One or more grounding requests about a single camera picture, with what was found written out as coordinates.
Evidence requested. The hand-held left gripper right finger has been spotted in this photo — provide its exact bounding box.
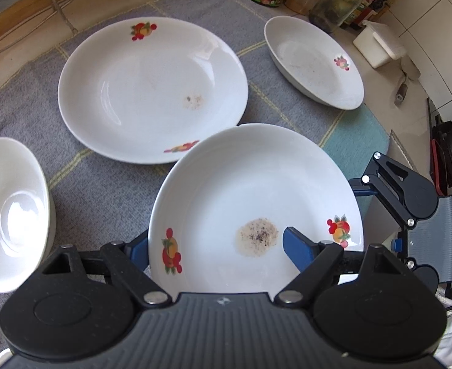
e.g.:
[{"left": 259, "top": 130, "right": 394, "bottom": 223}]
[{"left": 274, "top": 227, "right": 398, "bottom": 309}]

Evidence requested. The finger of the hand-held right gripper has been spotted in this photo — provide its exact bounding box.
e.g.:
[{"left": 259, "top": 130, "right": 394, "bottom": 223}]
[
  {"left": 390, "top": 231, "right": 419, "bottom": 273},
  {"left": 348, "top": 151, "right": 417, "bottom": 228}
]

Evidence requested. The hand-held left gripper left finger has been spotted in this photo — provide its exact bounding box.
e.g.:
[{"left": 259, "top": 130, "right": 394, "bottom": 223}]
[{"left": 41, "top": 231, "right": 173, "bottom": 309}]

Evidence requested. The white plate with fruit print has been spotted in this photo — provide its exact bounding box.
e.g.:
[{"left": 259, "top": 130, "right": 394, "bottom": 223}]
[{"left": 148, "top": 123, "right": 364, "bottom": 295}]

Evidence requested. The white ceramic bowl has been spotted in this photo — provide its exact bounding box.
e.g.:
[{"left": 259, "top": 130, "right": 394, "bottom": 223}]
[
  {"left": 0, "top": 137, "right": 51, "bottom": 293},
  {"left": 44, "top": 190, "right": 57, "bottom": 256}
]

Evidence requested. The grey checkered towel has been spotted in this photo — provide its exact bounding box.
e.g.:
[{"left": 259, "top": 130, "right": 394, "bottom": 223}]
[{"left": 0, "top": 0, "right": 390, "bottom": 354}]

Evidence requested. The black kitchen appliance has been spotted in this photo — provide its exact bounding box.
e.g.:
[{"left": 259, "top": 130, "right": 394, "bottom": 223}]
[{"left": 427, "top": 97, "right": 452, "bottom": 197}]

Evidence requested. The metal spatula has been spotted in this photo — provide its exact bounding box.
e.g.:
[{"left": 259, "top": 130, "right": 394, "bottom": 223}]
[{"left": 394, "top": 57, "right": 421, "bottom": 104}]

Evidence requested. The white oval fruit print plate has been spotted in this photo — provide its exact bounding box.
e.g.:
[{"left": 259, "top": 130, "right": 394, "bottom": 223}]
[{"left": 264, "top": 16, "right": 365, "bottom": 110}]

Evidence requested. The white plastic container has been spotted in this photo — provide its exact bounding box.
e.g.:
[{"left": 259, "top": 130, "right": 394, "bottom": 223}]
[{"left": 353, "top": 20, "right": 408, "bottom": 69}]

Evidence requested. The large white fruit print plate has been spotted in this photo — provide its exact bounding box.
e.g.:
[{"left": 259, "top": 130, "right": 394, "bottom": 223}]
[{"left": 58, "top": 16, "right": 249, "bottom": 165}]

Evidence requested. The clear glass bottle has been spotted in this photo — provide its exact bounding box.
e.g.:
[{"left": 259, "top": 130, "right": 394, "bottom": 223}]
[{"left": 308, "top": 0, "right": 365, "bottom": 33}]

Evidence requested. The metal wire rack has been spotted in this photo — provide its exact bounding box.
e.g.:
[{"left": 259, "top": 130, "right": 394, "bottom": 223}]
[{"left": 0, "top": 0, "right": 78, "bottom": 102}]

